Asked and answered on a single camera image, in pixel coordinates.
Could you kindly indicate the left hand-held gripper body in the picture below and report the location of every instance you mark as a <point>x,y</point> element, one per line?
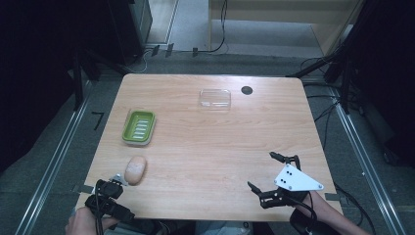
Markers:
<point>109,204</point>

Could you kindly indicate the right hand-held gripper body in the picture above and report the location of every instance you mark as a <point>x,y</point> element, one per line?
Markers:
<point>297,179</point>

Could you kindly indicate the green soap dish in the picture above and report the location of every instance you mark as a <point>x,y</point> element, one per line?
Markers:
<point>139,128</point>

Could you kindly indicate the person's right hand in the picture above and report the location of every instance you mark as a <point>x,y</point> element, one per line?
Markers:
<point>315,200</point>

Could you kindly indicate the person's left hand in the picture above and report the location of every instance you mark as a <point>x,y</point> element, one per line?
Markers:
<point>83,223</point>

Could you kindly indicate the grey tape strip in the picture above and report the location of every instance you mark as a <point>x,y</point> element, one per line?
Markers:
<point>332,196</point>
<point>82,188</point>

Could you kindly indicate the black round table grommet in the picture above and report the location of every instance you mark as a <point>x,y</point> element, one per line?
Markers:
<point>246,90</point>

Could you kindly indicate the clear plastic container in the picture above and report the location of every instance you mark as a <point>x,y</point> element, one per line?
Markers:
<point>215,99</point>

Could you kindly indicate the black stand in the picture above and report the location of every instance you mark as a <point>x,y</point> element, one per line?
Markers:
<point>78,81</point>
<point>339,65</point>

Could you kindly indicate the light wooden furniture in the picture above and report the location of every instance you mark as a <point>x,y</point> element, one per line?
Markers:
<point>277,13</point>

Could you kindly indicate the dark cabinet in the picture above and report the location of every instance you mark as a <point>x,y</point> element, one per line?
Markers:
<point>129,26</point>

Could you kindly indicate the metal floor rail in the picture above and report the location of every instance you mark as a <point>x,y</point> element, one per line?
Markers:
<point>52,163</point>
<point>368,169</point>

